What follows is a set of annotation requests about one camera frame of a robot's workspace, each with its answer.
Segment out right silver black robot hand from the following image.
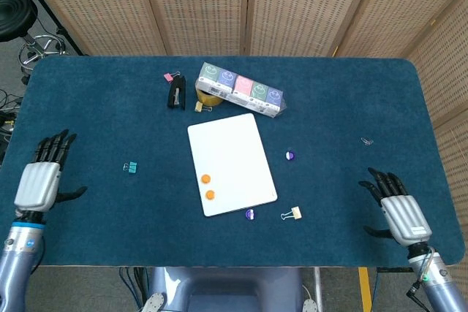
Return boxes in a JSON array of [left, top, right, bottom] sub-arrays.
[[358, 167, 434, 254]]

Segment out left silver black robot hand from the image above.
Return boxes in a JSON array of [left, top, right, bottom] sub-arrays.
[[13, 129, 88, 222]]

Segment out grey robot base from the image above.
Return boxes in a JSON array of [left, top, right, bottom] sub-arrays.
[[140, 267, 322, 312]]

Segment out yellow vertical strip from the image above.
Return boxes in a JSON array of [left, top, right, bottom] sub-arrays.
[[358, 267, 373, 312]]

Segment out blue felt table mat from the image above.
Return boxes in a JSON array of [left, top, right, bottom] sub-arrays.
[[0, 55, 467, 268]]

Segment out large tan binder clip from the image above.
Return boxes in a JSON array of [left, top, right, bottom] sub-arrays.
[[280, 206, 303, 221]]

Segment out white table leg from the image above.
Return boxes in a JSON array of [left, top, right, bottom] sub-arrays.
[[313, 267, 323, 312]]

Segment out black stapler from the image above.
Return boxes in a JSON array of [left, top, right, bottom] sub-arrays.
[[167, 75, 186, 110]]

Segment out black round stool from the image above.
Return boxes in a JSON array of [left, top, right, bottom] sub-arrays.
[[0, 0, 69, 85]]

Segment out black slanted pole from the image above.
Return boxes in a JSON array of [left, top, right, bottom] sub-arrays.
[[10, 0, 87, 56]]

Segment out white magnetic board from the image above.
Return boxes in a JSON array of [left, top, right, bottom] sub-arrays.
[[186, 113, 279, 218]]

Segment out yellow tape roll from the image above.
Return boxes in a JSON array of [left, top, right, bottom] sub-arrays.
[[195, 85, 224, 107]]

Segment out pocket tissue multipack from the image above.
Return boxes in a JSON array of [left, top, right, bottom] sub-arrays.
[[194, 61, 289, 120]]

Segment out woven folding screen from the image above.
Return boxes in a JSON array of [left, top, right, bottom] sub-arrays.
[[14, 0, 468, 312]]

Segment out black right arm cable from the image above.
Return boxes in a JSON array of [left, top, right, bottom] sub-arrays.
[[404, 281, 422, 300]]

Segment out floor cable bundle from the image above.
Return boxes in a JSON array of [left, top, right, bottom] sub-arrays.
[[0, 88, 23, 145]]

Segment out black cables under table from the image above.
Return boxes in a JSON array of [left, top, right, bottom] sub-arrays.
[[118, 267, 147, 312]]

